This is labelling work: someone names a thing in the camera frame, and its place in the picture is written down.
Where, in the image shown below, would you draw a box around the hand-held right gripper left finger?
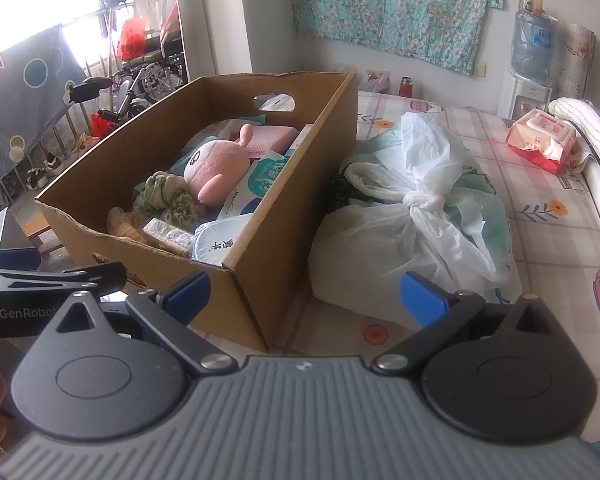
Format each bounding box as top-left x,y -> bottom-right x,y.
45,271 -> 238,375

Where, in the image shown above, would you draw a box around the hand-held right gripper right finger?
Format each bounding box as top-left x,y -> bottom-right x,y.
371,271 -> 556,375

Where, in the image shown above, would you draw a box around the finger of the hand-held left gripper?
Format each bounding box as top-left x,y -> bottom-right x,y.
0,248 -> 42,270
0,261 -> 127,297

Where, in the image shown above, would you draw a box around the cardboard box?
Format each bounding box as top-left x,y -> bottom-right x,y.
34,71 -> 358,353

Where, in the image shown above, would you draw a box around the pink plush toy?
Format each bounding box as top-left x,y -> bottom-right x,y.
182,122 -> 253,206

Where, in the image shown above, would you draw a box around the pink waffle cloth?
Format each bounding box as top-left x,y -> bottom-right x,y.
245,126 -> 298,158

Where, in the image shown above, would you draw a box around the grey box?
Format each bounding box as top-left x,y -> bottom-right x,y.
0,207 -> 36,252

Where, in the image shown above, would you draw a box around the orange white cloth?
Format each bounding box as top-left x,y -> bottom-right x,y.
107,207 -> 146,239

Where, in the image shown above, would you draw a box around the clear wrapped packet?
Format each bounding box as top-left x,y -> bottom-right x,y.
142,217 -> 198,257

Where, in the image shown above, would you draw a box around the white knotted plastic bag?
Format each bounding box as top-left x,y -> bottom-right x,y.
307,110 -> 516,326

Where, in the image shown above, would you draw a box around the green crumpled cloth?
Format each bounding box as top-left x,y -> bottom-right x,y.
132,170 -> 201,233

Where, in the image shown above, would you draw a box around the checked printed bed sheet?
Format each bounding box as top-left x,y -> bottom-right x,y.
275,91 -> 600,461

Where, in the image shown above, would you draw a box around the white teal wipes pack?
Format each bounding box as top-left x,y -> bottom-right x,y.
215,152 -> 293,221

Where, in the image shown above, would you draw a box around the small red bag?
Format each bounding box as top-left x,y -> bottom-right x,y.
90,111 -> 115,138

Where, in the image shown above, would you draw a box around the grey cloth with circles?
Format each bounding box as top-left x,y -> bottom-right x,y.
0,22 -> 96,196

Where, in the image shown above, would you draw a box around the black wheeled stroller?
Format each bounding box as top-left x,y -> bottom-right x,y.
67,50 -> 188,128

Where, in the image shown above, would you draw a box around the white carton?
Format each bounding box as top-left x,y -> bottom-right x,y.
285,124 -> 318,153

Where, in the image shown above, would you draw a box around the pink wet wipes pack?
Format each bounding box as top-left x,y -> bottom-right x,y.
507,108 -> 578,153

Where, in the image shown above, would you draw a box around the small plastic bag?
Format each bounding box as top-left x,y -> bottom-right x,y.
357,71 -> 392,95

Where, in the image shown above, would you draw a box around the white water dispenser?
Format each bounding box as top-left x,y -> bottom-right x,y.
497,69 -> 553,122

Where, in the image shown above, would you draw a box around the red plastic bag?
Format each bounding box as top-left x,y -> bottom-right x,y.
160,2 -> 181,43
116,16 -> 148,61

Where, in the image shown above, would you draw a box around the white checked quilt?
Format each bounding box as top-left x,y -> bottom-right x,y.
546,97 -> 600,281

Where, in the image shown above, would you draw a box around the white hanging cloth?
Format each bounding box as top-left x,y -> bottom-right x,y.
131,0 -> 163,26

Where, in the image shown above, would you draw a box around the rolled patterned mat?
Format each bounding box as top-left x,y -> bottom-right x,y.
557,22 -> 597,101

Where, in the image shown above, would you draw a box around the teal floral wall cloth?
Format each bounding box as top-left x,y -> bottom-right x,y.
291,0 -> 506,77

